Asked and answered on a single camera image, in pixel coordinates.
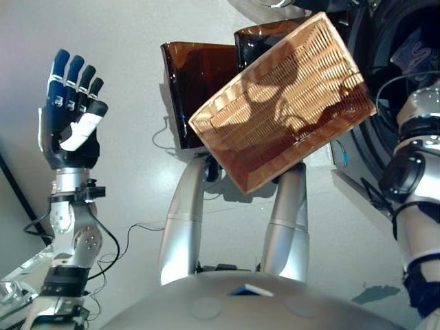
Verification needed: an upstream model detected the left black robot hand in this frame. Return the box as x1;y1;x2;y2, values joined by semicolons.
37;49;109;170

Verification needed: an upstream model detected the grey front-load washing machine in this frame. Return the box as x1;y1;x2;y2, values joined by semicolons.
295;0;440;221

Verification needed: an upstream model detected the left silver robot leg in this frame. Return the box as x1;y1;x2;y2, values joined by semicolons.
158;153;221;286

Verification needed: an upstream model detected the silver robot leg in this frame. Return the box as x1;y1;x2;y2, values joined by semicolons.
158;153;221;286
261;161;309;283

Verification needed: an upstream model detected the crumpled clear plastic sheet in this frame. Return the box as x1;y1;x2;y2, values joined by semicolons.
0;243;56;310

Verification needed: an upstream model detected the wicker laundry basket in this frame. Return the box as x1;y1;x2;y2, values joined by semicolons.
188;10;376;196

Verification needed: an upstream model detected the round glass washer door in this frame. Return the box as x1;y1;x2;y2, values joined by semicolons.
228;0;314;23

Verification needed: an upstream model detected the right silver robot leg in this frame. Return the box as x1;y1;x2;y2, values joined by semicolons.
261;161;309;283

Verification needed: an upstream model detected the silver robot torso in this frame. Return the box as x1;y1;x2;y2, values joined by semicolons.
99;271;406;330

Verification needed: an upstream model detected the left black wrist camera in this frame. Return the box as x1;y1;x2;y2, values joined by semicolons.
74;178;107;204

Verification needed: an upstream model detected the thin white floor cable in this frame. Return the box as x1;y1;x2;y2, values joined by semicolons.
82;116;179;324

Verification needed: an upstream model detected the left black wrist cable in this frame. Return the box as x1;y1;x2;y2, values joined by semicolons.
23;202;121;283

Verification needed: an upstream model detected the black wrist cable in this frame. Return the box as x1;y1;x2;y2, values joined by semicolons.
23;202;121;283
359;74;440;238

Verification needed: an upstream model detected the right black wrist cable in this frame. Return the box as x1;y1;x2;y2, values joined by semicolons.
359;74;440;238

